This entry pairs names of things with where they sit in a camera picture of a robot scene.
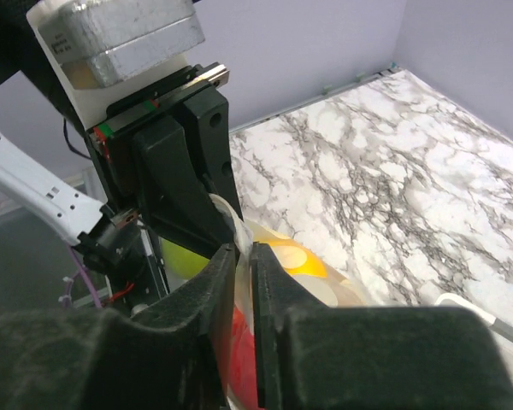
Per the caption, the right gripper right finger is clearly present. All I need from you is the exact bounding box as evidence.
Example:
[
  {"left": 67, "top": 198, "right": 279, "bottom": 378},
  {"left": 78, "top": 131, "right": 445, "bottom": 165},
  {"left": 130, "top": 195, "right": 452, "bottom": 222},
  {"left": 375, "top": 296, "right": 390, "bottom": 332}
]
[{"left": 251, "top": 245, "right": 513, "bottom": 409}]

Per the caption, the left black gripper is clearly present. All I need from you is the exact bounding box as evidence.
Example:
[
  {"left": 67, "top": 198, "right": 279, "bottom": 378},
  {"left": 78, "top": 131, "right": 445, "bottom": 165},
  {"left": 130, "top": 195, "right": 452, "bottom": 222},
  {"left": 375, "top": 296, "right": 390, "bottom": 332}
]
[{"left": 85, "top": 62, "right": 242, "bottom": 256}]

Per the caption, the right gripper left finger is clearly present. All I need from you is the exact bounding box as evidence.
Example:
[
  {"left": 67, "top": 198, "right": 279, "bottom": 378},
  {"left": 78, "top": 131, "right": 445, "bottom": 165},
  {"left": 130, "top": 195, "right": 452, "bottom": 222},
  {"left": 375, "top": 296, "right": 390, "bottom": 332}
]
[{"left": 0, "top": 244, "right": 236, "bottom": 409}]

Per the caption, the red toy apple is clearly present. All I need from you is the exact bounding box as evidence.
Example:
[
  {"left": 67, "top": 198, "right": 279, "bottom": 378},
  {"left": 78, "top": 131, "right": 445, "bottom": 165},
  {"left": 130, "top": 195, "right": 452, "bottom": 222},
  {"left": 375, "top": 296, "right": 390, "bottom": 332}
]
[{"left": 228, "top": 307, "right": 259, "bottom": 409}]

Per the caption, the clear zip top bag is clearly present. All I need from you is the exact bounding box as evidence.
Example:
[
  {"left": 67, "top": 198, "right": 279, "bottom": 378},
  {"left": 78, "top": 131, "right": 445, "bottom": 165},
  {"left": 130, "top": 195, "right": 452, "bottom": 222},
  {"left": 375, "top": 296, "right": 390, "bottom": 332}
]
[{"left": 210, "top": 194, "right": 367, "bottom": 409}]

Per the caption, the green toy pear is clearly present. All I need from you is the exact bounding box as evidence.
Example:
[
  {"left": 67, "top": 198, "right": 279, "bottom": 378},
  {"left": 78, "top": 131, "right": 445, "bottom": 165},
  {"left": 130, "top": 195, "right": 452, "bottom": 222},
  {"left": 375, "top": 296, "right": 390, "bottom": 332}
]
[{"left": 160, "top": 238, "right": 209, "bottom": 280}]

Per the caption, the yellow toy mango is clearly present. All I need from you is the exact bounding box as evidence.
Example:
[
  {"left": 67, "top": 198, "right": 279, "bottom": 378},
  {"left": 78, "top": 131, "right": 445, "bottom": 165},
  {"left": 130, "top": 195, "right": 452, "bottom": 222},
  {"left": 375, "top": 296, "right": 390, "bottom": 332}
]
[{"left": 254, "top": 230, "right": 327, "bottom": 278}]

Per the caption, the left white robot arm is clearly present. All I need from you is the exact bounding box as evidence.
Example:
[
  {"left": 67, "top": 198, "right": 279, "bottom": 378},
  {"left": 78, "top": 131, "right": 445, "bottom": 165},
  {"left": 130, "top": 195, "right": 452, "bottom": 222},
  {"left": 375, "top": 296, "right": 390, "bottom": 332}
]
[{"left": 0, "top": 1, "right": 243, "bottom": 314}]

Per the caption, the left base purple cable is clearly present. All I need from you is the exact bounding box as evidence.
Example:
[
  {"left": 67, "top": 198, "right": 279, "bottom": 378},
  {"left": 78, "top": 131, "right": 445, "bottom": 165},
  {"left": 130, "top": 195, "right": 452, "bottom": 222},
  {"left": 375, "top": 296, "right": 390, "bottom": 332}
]
[{"left": 59, "top": 243, "right": 108, "bottom": 309}]

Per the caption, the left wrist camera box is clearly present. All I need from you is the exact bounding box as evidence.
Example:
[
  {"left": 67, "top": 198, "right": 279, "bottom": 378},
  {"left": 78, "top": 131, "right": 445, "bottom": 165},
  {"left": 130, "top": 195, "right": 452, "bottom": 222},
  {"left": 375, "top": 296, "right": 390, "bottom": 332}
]
[{"left": 27, "top": 0, "right": 204, "bottom": 129}]

